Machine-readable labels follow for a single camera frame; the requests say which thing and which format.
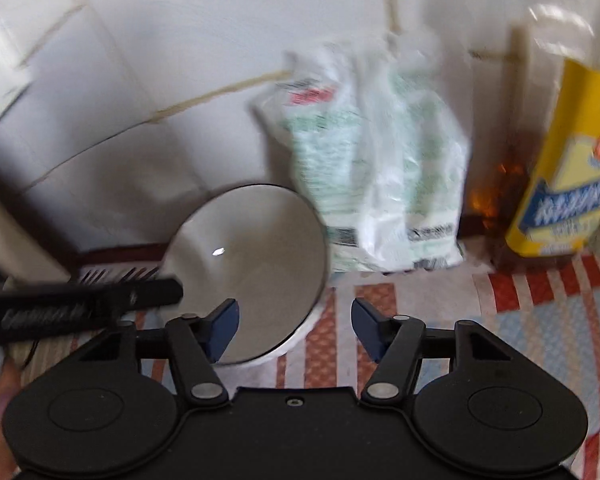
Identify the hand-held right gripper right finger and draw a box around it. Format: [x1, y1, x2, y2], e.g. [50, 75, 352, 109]
[350, 297, 512, 409]

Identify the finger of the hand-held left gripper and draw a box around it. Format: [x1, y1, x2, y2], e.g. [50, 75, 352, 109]
[0, 276, 184, 346]

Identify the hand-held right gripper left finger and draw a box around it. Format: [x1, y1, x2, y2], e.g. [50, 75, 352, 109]
[81, 298, 241, 409]

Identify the white ribbed bowl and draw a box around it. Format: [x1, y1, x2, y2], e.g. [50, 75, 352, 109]
[159, 183, 330, 367]

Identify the person's left hand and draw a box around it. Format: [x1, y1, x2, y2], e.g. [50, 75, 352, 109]
[0, 359, 25, 479]

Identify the striped woven tablecloth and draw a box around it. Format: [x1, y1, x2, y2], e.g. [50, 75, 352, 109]
[27, 237, 600, 480]

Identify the white green seasoning bag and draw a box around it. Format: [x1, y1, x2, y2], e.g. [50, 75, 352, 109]
[249, 34, 469, 274]

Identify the yellow label cooking wine bottle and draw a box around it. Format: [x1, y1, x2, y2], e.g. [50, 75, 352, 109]
[491, 2, 600, 272]

